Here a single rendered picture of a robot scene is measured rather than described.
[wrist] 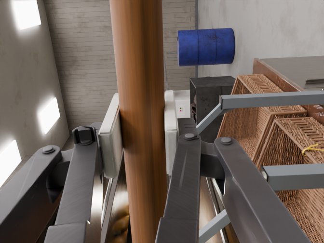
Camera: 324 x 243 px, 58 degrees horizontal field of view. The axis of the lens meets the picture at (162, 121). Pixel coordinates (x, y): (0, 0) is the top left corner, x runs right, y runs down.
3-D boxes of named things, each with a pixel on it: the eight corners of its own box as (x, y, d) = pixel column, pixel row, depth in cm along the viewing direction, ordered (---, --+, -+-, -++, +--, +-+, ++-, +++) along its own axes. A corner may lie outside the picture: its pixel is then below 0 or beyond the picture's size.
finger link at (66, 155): (98, 186, 15) (40, 189, 15) (111, 141, 20) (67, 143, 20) (94, 162, 15) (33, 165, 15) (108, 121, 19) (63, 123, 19)
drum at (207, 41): (234, 68, 465) (178, 71, 466) (226, 59, 519) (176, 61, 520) (236, 30, 440) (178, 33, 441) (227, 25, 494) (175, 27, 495)
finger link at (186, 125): (179, 157, 14) (240, 155, 14) (175, 117, 19) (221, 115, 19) (180, 182, 15) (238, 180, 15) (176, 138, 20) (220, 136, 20)
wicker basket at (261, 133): (292, 205, 138) (233, 208, 138) (255, 145, 189) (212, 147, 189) (309, 110, 117) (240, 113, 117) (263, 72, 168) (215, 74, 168)
